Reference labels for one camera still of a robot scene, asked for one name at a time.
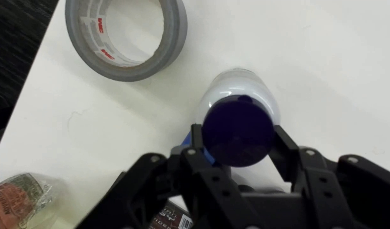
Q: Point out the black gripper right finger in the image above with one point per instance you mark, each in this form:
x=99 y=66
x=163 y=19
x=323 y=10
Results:
x=342 y=195

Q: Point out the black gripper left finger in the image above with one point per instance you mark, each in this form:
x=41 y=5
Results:
x=195 y=191

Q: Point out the white bottle with blue cap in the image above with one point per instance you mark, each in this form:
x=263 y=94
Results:
x=239 y=128

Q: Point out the grey masking tape roll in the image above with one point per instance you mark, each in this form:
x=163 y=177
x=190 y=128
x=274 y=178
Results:
x=78 y=38

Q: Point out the dark framed picture card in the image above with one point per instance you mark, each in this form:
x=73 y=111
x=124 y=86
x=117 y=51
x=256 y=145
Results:
x=169 y=219

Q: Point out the clear jar with brown contents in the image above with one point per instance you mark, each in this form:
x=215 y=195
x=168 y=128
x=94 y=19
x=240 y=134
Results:
x=21 y=198

